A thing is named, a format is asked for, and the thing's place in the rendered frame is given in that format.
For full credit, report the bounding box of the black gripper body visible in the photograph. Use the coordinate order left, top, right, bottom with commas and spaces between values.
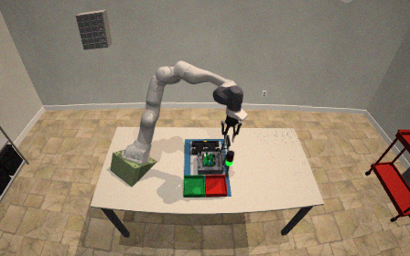
225, 115, 238, 127

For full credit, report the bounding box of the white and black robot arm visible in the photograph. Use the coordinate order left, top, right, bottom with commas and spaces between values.
121, 61, 248, 164

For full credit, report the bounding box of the red open-top bin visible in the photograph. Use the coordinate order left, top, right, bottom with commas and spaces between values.
205, 175, 228, 197

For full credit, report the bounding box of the green bin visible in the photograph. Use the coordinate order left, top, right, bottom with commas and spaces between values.
184, 175, 205, 197

